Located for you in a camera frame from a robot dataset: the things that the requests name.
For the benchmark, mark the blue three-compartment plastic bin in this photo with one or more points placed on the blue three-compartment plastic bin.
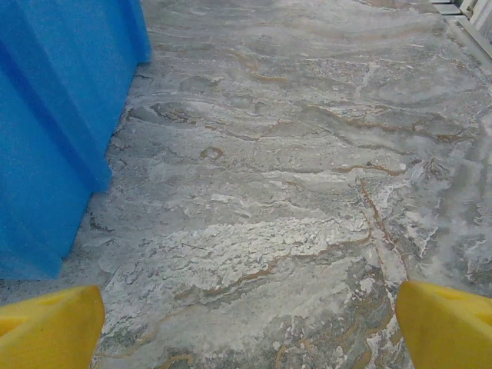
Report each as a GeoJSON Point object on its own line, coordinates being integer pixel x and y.
{"type": "Point", "coordinates": [57, 115]}

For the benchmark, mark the aluminium enclosure frame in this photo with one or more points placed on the aluminium enclosure frame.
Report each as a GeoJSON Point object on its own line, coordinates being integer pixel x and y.
{"type": "Point", "coordinates": [467, 28]}

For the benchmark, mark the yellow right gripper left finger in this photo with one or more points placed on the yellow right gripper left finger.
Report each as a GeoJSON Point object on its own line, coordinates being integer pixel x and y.
{"type": "Point", "coordinates": [50, 330]}

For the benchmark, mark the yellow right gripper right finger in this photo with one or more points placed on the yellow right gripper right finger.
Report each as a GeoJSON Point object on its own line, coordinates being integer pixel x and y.
{"type": "Point", "coordinates": [449, 334]}

